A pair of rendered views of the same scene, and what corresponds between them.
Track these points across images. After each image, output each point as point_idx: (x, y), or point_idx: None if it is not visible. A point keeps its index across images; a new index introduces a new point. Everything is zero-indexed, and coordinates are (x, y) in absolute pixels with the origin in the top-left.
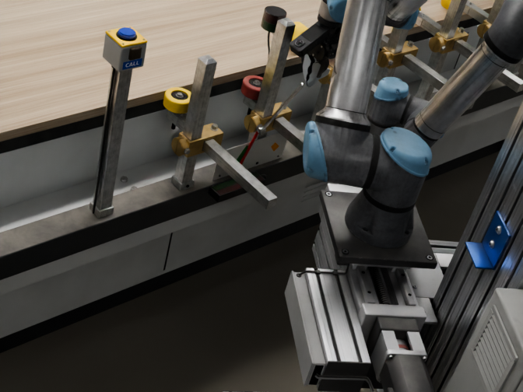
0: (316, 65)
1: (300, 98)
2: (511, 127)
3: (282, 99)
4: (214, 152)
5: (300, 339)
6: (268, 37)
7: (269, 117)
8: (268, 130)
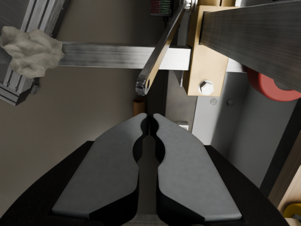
0: (100, 188)
1: (239, 164)
2: None
3: (249, 147)
4: None
5: None
6: None
7: (197, 32)
8: (188, 34)
